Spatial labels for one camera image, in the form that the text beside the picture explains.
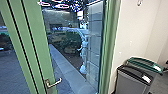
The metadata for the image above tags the green framed glass door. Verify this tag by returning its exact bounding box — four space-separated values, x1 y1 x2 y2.
6 0 122 94

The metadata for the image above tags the trash bin with dark lid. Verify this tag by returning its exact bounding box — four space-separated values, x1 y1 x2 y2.
124 55 165 94

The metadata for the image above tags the grey trash bin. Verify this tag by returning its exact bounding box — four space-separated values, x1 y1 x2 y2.
115 64 155 94

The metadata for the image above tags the white wall switch plate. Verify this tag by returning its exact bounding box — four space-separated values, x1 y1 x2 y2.
136 0 144 7

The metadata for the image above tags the white garden statue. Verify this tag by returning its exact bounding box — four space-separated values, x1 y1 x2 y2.
76 31 90 76

